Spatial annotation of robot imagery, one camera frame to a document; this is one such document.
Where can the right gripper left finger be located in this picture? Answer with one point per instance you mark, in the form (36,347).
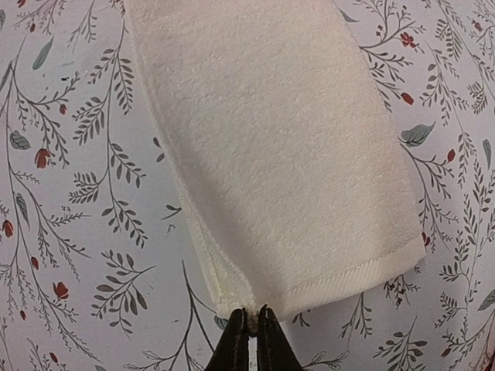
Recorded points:
(231,353)

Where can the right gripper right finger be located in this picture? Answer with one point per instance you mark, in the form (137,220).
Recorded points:
(274,352)

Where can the cream white towel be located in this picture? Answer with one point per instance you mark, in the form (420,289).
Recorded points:
(287,164)

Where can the floral tablecloth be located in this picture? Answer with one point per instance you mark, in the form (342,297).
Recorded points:
(96,270)

